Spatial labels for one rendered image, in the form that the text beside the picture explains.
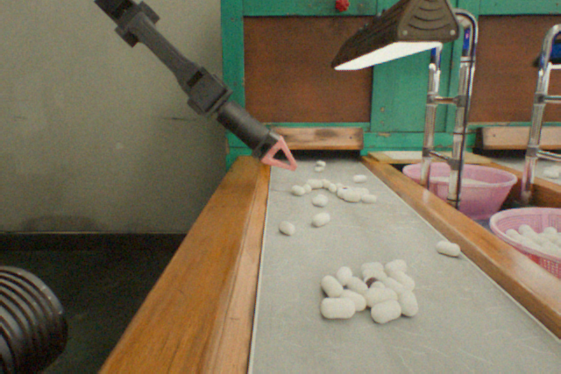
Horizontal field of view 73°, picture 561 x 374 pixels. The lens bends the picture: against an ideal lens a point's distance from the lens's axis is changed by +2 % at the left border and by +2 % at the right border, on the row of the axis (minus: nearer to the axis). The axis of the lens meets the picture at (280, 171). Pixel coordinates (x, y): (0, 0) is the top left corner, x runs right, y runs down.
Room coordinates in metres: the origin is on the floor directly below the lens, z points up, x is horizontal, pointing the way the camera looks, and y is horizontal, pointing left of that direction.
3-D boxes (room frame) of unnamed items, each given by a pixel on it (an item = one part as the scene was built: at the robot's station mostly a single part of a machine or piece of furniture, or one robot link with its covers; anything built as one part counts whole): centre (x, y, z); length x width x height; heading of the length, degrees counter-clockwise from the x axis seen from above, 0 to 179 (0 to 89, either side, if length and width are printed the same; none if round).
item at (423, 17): (0.80, -0.18, 1.08); 0.62 x 0.08 x 0.07; 0
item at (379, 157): (1.19, -0.46, 0.77); 0.33 x 0.15 x 0.01; 90
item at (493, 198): (0.97, -0.46, 0.72); 0.27 x 0.27 x 0.10
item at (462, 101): (0.80, -0.26, 0.90); 0.20 x 0.19 x 0.45; 0
